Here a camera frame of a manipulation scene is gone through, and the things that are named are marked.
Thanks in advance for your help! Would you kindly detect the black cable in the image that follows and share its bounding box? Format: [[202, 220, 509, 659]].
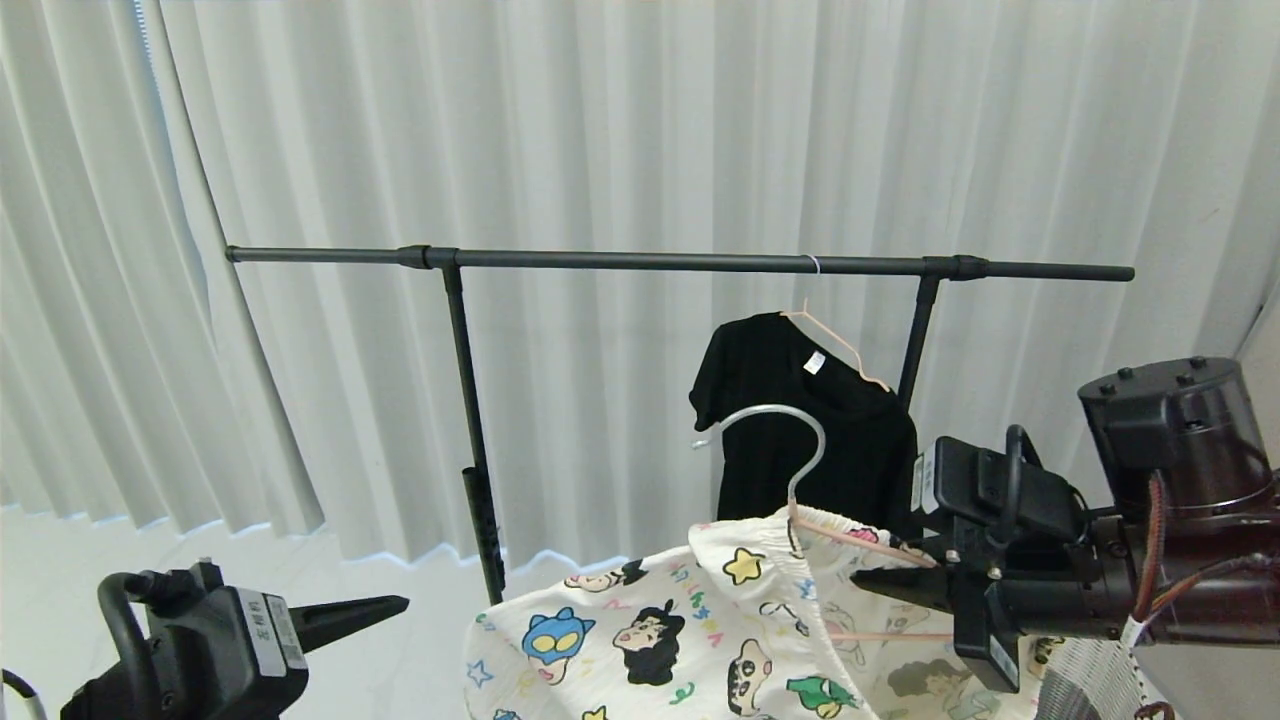
[[1002, 424, 1043, 547], [96, 571, 167, 720]]

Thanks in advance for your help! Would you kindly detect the pink clothes hanger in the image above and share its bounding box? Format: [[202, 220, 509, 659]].
[[691, 404, 956, 643], [779, 297, 892, 394]]

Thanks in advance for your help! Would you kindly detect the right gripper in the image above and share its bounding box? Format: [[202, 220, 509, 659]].
[[948, 546, 1131, 694]]

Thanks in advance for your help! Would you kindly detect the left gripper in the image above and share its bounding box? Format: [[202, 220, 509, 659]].
[[60, 588, 311, 720]]

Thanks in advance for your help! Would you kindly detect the black short-sleeved shirt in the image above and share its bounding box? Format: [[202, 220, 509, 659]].
[[688, 312, 922, 538]]

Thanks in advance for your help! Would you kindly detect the white laundry basket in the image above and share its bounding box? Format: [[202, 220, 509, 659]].
[[1035, 638, 1153, 720]]

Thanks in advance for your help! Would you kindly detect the white curtain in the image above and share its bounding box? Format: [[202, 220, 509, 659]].
[[0, 0, 1280, 568]]

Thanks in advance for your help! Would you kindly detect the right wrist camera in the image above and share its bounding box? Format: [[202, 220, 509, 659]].
[[910, 435, 1088, 548]]

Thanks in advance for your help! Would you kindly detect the black clothes rack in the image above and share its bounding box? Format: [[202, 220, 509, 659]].
[[225, 243, 1137, 607]]

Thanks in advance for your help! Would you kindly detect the cream printed garment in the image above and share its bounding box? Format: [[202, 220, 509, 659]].
[[463, 505, 1069, 720]]

